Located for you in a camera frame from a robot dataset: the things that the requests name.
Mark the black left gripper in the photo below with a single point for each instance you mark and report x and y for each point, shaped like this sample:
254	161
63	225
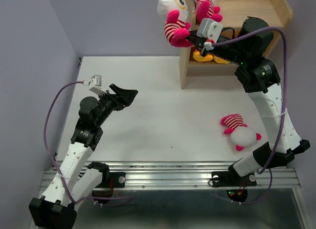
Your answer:
127	96

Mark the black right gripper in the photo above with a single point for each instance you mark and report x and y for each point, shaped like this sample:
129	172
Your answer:
199	41

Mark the orange bear polka dot toy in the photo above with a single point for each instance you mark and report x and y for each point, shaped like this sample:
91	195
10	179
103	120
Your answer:
197	56

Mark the white glasses doll striped shirt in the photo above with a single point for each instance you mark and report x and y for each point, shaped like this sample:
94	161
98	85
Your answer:
208	9

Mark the white doll face down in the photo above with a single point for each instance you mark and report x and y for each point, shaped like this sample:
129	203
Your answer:
241	135
174	14

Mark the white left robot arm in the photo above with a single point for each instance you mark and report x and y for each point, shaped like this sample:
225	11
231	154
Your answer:
58	205

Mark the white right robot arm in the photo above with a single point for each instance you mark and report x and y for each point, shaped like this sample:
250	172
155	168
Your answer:
261	81

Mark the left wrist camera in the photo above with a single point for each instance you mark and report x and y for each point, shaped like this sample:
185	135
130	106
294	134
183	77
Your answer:
96	83

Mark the aluminium mounting rail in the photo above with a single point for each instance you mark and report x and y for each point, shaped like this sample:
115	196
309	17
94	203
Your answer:
177	174

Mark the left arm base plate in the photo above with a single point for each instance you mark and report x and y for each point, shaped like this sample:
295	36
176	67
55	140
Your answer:
112	180

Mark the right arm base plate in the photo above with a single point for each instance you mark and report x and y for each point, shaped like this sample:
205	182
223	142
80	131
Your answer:
227	179

